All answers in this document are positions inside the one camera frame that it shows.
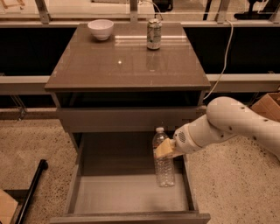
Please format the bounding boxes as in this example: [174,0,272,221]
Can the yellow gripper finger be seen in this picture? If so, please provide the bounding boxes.
[154,138,175,158]

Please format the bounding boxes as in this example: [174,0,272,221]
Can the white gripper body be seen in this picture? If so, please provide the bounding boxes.
[173,124,200,154]

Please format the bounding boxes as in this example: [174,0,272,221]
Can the clear plastic water bottle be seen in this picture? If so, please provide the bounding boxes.
[152,127,175,187]

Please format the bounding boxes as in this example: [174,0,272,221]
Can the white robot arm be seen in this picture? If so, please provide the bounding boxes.
[155,96,280,158]

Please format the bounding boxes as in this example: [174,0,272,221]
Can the open grey middle drawer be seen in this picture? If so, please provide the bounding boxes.
[50,132,210,224]

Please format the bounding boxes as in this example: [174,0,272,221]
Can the grey drawer cabinet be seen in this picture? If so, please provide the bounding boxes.
[44,22,212,224]

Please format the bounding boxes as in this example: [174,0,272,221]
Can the closed grey top drawer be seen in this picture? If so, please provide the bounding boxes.
[57,106,206,133]

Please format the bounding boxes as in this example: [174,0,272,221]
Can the cardboard box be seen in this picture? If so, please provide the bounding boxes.
[251,93,280,122]

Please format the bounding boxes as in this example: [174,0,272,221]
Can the green white soda can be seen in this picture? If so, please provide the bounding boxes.
[147,18,162,50]

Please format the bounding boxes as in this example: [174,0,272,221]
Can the black metal bar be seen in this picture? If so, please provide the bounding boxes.
[15,159,48,224]

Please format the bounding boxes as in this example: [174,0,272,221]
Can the white ceramic bowl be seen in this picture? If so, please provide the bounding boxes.
[87,19,114,40]

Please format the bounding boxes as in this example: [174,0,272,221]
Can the wooden board corner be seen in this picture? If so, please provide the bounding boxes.
[0,189,18,224]

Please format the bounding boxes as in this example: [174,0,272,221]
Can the white power cable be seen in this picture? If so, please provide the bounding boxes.
[202,19,235,101]

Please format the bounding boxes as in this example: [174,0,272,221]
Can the white horizontal rail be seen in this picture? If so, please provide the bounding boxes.
[0,73,280,95]

